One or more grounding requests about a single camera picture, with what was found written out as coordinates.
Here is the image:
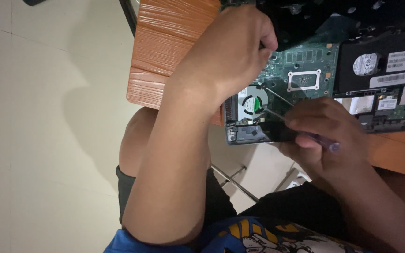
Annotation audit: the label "person's right hand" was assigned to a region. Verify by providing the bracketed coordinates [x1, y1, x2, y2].
[278, 97, 376, 187]

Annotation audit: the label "person's left hand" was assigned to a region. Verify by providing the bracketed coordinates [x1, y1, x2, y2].
[174, 5, 279, 107]

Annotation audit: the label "purple handled screwdriver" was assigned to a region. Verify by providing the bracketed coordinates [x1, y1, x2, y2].
[263, 107, 341, 154]

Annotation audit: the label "green laptop motherboard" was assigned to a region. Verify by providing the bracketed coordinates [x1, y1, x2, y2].
[259, 42, 341, 118]

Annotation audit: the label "round laptop cooling fan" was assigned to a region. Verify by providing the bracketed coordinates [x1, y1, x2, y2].
[237, 86, 270, 121]

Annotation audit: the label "opened black laptop base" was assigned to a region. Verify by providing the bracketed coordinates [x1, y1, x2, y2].
[220, 0, 405, 147]

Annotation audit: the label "orange wooden table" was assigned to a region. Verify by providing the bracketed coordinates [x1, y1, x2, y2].
[126, 0, 405, 180]

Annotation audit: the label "black laptop hard drive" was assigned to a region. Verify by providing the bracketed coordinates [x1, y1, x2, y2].
[333, 30, 405, 95]

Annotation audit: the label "black table leg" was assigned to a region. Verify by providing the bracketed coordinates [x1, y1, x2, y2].
[119, 0, 139, 37]

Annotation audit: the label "white power strip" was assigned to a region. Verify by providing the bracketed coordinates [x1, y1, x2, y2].
[275, 167, 313, 192]

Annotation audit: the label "person's left leg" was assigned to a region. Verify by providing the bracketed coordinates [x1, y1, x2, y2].
[118, 107, 161, 178]

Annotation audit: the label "person's black shorts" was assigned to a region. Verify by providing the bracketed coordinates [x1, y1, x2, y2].
[116, 164, 351, 243]

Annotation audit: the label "person's blue printed shirt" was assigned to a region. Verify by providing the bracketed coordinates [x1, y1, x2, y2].
[103, 216, 372, 253]

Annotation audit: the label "metal table frame bar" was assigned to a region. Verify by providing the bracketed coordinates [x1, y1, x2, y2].
[210, 163, 260, 204]

